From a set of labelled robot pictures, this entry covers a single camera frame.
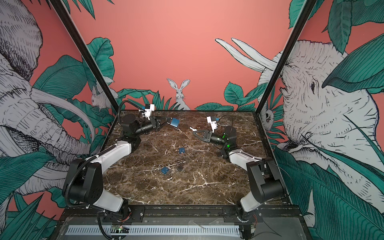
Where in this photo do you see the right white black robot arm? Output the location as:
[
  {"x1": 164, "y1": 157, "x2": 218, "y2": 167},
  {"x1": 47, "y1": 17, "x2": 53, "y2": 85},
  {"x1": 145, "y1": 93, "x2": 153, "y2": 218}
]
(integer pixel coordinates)
[{"x1": 193, "y1": 126, "x2": 287, "y2": 214}]

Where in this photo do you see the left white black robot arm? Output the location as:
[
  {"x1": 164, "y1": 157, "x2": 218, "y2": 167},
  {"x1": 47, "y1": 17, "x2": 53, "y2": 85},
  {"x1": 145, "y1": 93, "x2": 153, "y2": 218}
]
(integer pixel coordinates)
[{"x1": 62, "y1": 101, "x2": 179, "y2": 222}]

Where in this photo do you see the blue padlock front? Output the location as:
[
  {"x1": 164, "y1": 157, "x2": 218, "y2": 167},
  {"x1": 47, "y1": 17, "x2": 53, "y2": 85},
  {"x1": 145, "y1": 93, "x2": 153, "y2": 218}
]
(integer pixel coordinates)
[{"x1": 161, "y1": 167, "x2": 170, "y2": 175}]

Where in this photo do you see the small green circuit board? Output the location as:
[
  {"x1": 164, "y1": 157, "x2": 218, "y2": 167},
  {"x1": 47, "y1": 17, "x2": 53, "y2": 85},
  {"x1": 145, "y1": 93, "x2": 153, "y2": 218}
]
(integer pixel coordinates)
[{"x1": 111, "y1": 226, "x2": 130, "y2": 234}]

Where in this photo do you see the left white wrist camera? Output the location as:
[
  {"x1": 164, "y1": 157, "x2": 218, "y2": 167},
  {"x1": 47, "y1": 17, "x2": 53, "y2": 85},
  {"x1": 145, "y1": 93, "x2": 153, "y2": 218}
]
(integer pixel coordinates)
[{"x1": 142, "y1": 104, "x2": 155, "y2": 120}]

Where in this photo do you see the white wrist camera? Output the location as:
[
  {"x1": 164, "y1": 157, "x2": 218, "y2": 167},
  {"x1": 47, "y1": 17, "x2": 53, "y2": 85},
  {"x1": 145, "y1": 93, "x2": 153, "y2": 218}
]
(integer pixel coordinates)
[
  {"x1": 207, "y1": 116, "x2": 219, "y2": 133},
  {"x1": 142, "y1": 104, "x2": 155, "y2": 120}
]

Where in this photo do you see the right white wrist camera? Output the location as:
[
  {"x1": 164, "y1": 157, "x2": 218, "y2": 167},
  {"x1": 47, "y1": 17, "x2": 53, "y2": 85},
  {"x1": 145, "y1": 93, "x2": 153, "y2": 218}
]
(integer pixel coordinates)
[{"x1": 207, "y1": 116, "x2": 219, "y2": 133}]

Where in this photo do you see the white slotted cable duct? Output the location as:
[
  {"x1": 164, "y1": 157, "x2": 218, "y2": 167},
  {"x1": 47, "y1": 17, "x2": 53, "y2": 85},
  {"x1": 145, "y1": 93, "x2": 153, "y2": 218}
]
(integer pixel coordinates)
[{"x1": 65, "y1": 225, "x2": 240, "y2": 237}]

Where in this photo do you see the black front mounting rail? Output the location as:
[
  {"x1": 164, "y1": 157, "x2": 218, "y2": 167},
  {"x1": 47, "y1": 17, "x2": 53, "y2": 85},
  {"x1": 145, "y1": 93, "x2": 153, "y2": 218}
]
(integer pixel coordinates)
[{"x1": 58, "y1": 204, "x2": 289, "y2": 224}]

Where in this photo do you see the left black frame post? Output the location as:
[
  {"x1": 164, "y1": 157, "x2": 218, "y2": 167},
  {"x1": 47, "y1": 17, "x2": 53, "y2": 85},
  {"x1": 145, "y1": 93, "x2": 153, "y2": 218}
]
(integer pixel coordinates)
[{"x1": 50, "y1": 0, "x2": 119, "y2": 112}]

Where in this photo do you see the black frame post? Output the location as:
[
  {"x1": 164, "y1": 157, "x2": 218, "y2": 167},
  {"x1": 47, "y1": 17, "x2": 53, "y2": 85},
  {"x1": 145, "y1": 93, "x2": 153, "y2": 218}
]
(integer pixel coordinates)
[
  {"x1": 256, "y1": 0, "x2": 317, "y2": 115},
  {"x1": 50, "y1": 0, "x2": 119, "y2": 112}
]

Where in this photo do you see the right black frame post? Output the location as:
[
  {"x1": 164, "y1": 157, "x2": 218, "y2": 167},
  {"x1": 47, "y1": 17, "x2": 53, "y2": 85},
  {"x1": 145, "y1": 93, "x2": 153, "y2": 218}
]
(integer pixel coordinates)
[{"x1": 256, "y1": 0, "x2": 317, "y2": 115}]

